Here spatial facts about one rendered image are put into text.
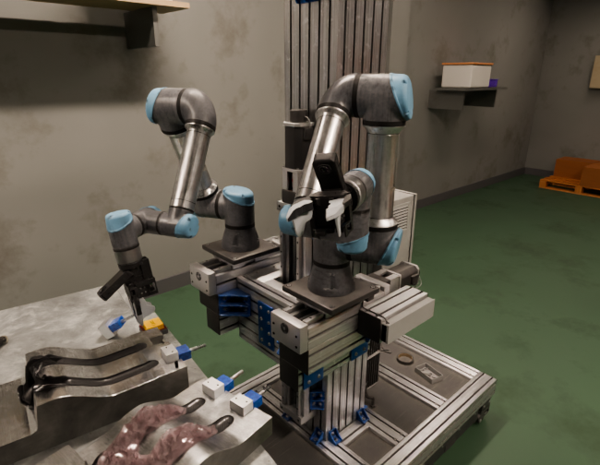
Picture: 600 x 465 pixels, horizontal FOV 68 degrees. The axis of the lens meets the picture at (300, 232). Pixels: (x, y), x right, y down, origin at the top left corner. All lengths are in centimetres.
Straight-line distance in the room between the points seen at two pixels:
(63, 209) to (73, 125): 56
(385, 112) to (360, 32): 42
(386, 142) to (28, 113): 247
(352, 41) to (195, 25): 230
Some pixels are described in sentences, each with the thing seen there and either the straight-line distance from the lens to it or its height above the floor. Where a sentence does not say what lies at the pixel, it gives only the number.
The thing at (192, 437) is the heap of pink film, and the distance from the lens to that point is 113.
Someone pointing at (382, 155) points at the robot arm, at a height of 148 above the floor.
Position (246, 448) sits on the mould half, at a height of 83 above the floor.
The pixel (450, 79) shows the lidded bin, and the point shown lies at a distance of 587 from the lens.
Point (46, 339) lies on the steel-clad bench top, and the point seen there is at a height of 80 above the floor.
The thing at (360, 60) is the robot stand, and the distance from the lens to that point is 157.
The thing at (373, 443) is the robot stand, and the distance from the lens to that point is 211.
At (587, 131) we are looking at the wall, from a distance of 886.
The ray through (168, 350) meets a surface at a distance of 141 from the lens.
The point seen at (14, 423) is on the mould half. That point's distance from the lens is 140.
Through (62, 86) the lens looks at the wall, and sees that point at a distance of 330.
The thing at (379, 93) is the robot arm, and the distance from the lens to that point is 121.
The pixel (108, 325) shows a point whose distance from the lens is 172.
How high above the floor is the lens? 168
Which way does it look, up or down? 19 degrees down
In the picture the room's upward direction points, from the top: straight up
